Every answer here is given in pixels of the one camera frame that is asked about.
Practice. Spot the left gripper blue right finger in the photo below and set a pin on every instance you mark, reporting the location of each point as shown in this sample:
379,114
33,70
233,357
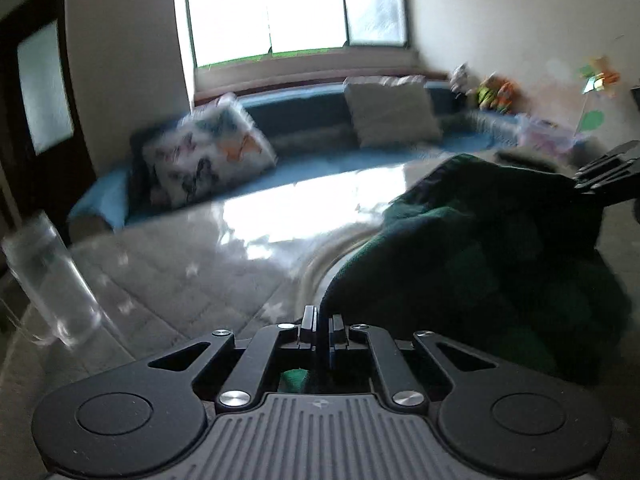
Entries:
337,333

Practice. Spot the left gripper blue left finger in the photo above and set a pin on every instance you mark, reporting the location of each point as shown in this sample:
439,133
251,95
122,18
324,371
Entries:
307,336

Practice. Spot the green navy plaid shirt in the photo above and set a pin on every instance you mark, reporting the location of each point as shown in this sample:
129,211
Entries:
502,259

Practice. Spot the clear plastic toy bin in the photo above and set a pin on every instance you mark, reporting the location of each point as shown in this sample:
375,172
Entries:
540,135

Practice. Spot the colourful paper pinwheel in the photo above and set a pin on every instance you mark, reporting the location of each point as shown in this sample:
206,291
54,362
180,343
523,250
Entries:
600,81

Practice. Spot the orange green plush toy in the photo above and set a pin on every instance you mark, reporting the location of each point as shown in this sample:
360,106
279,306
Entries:
496,94

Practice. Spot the black white plush toy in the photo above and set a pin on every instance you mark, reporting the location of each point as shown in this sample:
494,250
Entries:
459,81

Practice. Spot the blue sofa bench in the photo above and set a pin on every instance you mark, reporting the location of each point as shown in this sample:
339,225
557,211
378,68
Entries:
311,132

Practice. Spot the butterfly print pillow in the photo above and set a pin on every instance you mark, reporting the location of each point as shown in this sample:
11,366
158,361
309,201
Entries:
216,147

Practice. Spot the beige plain pillow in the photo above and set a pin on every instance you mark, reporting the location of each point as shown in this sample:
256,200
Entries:
389,110

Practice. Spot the clear glass jar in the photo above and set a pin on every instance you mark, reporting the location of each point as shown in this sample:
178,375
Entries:
44,268

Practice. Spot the dark wooden door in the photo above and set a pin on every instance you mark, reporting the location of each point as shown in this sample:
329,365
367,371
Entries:
44,155

